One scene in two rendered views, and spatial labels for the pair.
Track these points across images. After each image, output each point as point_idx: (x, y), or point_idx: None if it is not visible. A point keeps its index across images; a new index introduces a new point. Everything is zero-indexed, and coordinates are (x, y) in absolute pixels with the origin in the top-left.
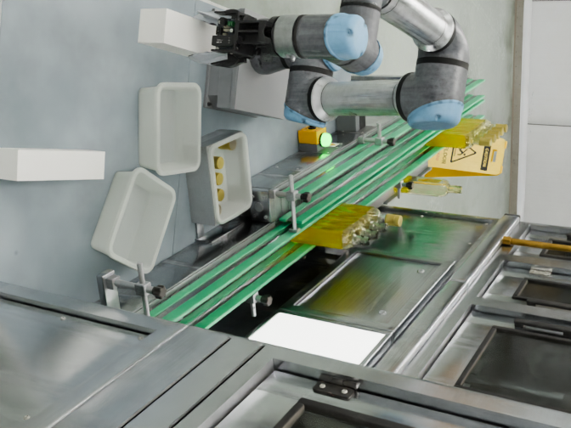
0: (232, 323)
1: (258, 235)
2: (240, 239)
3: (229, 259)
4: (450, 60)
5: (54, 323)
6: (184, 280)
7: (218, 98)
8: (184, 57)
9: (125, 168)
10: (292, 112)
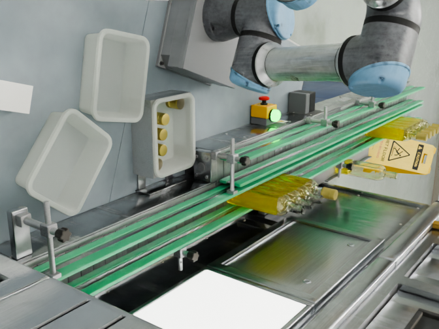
0: (161, 275)
1: (196, 193)
2: (177, 194)
3: (162, 212)
4: (400, 20)
5: None
6: (110, 227)
7: (170, 58)
8: (140, 14)
9: (63, 109)
10: (236, 75)
